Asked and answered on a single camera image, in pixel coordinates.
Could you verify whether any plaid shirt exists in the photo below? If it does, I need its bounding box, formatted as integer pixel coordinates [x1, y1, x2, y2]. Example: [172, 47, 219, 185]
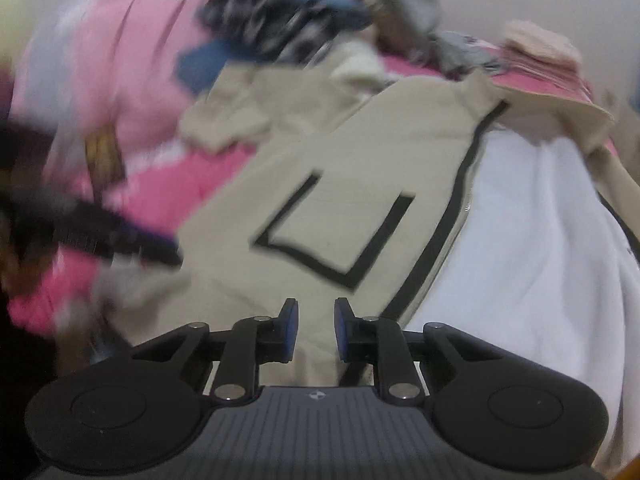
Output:
[197, 0, 371, 61]

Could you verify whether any grey garment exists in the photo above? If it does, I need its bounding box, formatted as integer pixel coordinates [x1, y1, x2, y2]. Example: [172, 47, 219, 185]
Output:
[380, 0, 501, 73]

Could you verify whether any pink floral blanket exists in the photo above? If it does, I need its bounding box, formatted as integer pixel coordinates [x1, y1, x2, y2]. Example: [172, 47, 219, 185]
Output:
[0, 0, 621, 341]

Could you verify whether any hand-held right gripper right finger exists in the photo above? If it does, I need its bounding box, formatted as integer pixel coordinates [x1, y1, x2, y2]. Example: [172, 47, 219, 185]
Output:
[334, 297, 502, 404]

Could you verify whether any beige zip jacket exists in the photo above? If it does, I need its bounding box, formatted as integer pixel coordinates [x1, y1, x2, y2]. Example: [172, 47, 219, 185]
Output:
[92, 65, 640, 478]

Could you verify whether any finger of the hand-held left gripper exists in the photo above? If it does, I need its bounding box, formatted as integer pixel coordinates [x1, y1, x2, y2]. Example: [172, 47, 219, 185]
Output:
[0, 187, 183, 267]

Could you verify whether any pink checked towel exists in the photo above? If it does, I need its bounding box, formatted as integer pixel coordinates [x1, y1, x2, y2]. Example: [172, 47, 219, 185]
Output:
[500, 20, 596, 103]

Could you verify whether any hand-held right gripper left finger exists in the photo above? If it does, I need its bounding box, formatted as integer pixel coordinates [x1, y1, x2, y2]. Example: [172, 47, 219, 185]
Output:
[131, 298, 300, 403]

